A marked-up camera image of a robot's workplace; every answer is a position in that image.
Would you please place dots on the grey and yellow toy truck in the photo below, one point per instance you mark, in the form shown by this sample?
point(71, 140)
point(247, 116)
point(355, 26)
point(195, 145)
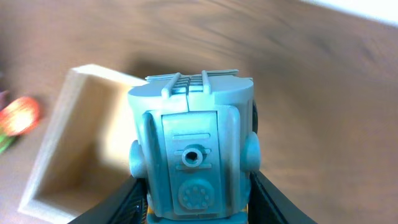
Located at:
point(196, 146)

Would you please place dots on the green ball with orange marks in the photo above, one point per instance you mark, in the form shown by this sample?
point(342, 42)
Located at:
point(5, 142)

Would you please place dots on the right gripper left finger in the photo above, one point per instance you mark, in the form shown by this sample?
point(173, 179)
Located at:
point(127, 205)

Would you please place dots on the orange round toy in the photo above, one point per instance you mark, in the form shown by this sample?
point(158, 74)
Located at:
point(20, 116)

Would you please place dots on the white open box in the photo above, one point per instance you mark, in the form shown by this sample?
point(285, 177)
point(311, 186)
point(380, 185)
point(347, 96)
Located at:
point(84, 155)

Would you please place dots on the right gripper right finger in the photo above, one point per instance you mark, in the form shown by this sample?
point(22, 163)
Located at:
point(268, 205)

